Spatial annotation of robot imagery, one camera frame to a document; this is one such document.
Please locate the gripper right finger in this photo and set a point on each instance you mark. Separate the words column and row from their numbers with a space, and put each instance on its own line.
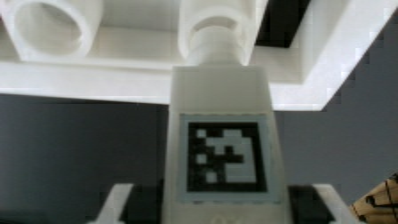
column 336, row 206

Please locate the white chair leg with marker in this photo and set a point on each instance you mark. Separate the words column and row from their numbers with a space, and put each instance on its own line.
column 224, row 186

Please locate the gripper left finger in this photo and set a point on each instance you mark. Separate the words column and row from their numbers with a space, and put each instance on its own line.
column 110, row 212

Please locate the white chair seat part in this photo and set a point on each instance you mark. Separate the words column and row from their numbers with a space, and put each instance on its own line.
column 152, row 50

